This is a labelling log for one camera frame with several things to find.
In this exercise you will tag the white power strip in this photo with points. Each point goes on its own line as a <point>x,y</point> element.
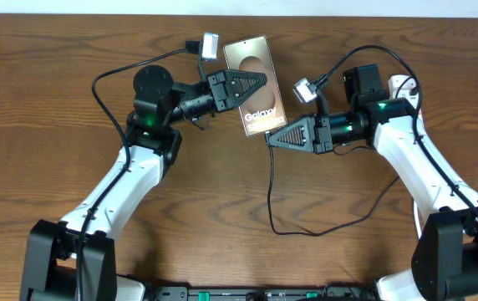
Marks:
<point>403,86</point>

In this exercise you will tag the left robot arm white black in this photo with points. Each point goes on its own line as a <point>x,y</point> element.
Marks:
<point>74,259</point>

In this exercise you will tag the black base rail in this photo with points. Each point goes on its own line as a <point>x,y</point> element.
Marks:
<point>330,292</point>

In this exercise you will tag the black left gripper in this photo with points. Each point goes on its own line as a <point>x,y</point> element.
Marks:
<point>228,84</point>

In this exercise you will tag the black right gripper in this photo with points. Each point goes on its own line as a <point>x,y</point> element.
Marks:
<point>313,138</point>

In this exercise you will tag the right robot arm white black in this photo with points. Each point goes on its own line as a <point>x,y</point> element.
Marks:
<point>444,265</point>

